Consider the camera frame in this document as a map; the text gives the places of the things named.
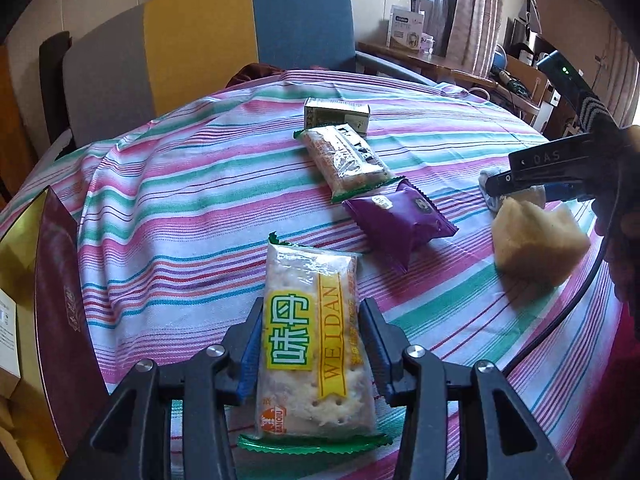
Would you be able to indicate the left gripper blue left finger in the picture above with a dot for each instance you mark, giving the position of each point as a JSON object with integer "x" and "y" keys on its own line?
{"x": 243, "y": 341}

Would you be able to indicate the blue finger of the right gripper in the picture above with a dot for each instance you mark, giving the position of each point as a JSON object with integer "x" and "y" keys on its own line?
{"x": 566, "y": 191}

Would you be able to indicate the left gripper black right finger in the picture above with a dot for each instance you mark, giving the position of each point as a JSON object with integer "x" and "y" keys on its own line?
{"x": 385, "y": 345}

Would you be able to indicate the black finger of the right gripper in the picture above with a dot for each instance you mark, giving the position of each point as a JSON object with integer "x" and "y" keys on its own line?
{"x": 502, "y": 184}

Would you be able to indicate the yellow sponge cake piece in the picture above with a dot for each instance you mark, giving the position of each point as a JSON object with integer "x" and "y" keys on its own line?
{"x": 538, "y": 245}

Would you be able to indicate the Weidan cracker pack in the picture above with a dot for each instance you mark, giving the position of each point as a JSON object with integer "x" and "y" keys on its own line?
{"x": 314, "y": 389}

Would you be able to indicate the purple snack packet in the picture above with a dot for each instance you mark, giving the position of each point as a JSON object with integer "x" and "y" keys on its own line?
{"x": 399, "y": 222}

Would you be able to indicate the right hand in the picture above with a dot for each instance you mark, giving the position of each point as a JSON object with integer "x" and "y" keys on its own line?
{"x": 622, "y": 254}

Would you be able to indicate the white wrapped roll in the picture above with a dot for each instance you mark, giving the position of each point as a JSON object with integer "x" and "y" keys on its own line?
{"x": 534, "y": 194}

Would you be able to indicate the striped tablecloth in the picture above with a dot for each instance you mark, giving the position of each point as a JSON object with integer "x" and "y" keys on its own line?
{"x": 174, "y": 218}

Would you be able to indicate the white box on desk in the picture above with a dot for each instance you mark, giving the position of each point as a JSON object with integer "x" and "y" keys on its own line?
{"x": 405, "y": 29}

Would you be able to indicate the pink patterned curtain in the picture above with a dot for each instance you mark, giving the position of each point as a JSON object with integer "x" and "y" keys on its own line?
{"x": 474, "y": 34}

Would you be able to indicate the green small box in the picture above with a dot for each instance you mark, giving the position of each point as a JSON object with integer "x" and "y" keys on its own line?
{"x": 326, "y": 112}

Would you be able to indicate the gold tray box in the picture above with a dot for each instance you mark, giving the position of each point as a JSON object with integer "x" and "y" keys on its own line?
{"x": 41, "y": 453}

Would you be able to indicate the white carton box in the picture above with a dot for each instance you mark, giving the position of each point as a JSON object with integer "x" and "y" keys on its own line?
{"x": 10, "y": 372}

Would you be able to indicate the maroon cloth on chair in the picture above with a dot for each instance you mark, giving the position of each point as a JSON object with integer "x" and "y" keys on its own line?
{"x": 252, "y": 72}

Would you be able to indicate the grey yellow blue chair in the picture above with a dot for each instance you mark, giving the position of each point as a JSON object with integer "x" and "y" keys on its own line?
{"x": 161, "y": 55}

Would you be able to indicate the black rolled mat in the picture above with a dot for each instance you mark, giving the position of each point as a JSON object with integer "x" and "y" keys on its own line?
{"x": 51, "y": 57}

